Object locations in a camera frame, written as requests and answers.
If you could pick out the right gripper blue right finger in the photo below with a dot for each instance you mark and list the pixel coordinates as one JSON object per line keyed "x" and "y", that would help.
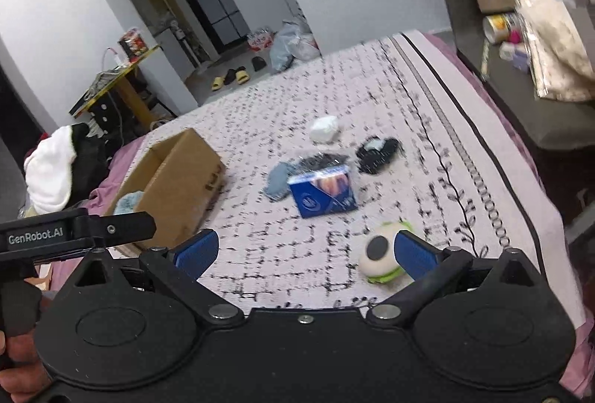
{"x": 432, "y": 270}

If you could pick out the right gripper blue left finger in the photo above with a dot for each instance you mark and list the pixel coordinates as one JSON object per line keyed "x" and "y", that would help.
{"x": 175, "y": 273}

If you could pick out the plush hamburger toy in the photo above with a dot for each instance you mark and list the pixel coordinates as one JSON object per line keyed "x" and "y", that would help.
{"x": 377, "y": 262}

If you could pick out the black knitted pouch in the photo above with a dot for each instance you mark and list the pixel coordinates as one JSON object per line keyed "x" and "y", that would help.
{"x": 376, "y": 153}

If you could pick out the blue denim pouch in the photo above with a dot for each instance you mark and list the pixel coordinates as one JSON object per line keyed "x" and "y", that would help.
{"x": 277, "y": 184}

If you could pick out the blue tissue pack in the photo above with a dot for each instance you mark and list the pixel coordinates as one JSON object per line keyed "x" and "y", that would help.
{"x": 323, "y": 192}

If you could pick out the dark sequin pouch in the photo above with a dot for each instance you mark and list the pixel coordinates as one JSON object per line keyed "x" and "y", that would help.
{"x": 319, "y": 161}

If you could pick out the white soft bundle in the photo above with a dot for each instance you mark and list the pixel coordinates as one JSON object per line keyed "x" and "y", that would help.
{"x": 324, "y": 130}

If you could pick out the person's left hand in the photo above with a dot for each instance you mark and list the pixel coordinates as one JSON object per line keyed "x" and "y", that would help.
{"x": 25, "y": 377}

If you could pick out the white fluffy garment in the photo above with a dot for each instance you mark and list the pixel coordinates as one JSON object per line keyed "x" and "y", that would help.
{"x": 49, "y": 172}

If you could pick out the brown cardboard box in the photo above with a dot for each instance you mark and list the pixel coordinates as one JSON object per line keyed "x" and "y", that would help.
{"x": 178, "y": 178}

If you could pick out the black clothes pile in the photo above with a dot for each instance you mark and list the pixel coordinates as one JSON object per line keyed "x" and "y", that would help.
{"x": 93, "y": 155}

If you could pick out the pink bed sheet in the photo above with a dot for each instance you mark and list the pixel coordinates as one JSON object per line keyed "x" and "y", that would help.
{"x": 107, "y": 193}

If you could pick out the white black patterned bedspread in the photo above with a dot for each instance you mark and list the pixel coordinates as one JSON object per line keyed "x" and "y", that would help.
{"x": 372, "y": 151}

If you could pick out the yellow slipper left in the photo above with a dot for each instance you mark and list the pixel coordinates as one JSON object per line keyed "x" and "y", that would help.
{"x": 218, "y": 83}

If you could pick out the yellow slipper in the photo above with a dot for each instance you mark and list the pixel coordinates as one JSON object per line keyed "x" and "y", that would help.
{"x": 242, "y": 76}
{"x": 218, "y": 83}

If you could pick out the round white yellow table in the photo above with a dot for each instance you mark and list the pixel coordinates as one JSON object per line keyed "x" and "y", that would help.
{"x": 122, "y": 86}

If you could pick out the black slipper pair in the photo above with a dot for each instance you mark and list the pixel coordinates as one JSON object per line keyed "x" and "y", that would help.
{"x": 231, "y": 75}

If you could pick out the yellow slipper right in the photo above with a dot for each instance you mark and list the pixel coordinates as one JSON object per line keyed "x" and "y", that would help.
{"x": 242, "y": 76}

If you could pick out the black single slipper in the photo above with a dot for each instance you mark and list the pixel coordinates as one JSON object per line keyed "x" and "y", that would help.
{"x": 258, "y": 63}

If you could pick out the red snack box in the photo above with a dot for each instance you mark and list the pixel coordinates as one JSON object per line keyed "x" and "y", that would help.
{"x": 133, "y": 44}

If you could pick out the small purple box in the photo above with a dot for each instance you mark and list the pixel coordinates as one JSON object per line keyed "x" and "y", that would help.
{"x": 521, "y": 59}

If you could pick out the small white cube box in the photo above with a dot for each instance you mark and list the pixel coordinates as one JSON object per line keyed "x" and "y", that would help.
{"x": 507, "y": 51}

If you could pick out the floral plastic bag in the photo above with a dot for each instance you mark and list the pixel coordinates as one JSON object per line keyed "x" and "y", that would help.
{"x": 559, "y": 63}

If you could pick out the red white water bottle pack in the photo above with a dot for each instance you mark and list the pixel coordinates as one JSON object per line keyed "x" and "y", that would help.
{"x": 260, "y": 39}

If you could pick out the pink round object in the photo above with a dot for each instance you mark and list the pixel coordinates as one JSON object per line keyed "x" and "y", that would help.
{"x": 515, "y": 35}

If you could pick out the yellow white can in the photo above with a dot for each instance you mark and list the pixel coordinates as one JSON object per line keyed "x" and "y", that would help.
{"x": 496, "y": 27}

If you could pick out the grey plastic bag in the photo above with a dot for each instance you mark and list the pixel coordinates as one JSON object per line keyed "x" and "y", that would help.
{"x": 294, "y": 41}

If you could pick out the white kitchen cabinet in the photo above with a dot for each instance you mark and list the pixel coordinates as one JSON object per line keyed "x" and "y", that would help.
{"x": 269, "y": 14}

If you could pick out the white charger with red cable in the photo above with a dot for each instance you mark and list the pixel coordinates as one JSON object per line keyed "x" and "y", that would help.
{"x": 111, "y": 60}

